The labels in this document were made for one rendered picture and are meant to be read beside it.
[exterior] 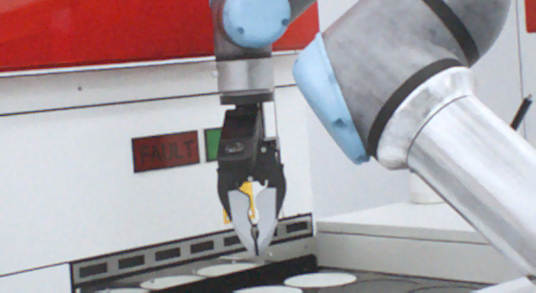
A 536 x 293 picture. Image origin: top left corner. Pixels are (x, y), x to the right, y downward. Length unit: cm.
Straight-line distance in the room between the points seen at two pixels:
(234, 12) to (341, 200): 270
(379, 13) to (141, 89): 62
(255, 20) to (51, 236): 39
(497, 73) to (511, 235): 377
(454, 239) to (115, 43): 53
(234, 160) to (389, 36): 46
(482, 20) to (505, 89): 370
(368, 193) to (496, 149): 318
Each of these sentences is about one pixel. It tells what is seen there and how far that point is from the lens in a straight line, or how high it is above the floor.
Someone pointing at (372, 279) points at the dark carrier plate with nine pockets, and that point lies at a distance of 177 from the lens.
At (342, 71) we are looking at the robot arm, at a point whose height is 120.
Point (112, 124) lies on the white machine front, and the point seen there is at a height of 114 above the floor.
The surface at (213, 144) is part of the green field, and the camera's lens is 178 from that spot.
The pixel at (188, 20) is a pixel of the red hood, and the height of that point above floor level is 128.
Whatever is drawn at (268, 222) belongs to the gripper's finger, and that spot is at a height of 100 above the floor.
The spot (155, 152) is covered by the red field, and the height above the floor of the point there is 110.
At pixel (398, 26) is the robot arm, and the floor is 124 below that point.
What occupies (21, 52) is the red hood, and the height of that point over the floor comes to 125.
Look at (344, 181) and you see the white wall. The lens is 416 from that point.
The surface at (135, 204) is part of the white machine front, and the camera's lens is 169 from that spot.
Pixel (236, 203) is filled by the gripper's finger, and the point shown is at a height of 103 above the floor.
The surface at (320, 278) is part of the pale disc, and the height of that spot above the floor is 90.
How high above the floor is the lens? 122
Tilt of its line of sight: 3 degrees down
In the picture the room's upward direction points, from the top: 4 degrees counter-clockwise
